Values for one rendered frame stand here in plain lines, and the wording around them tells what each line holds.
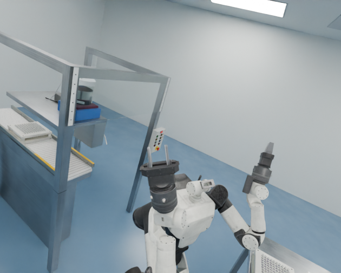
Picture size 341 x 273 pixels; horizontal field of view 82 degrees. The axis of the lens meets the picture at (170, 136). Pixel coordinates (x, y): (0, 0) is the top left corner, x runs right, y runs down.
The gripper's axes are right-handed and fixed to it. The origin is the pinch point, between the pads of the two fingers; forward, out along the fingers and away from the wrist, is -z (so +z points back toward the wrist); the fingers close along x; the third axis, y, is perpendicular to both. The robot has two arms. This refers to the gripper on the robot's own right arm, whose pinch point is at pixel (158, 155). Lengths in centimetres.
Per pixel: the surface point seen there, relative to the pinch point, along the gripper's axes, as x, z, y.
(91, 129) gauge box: -49, 7, -86
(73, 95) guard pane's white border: -44, -19, -56
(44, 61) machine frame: -59, -39, -66
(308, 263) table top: 95, 116, -45
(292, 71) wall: 256, -8, -312
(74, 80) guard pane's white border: -41, -27, -56
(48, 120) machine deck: -66, -6, -66
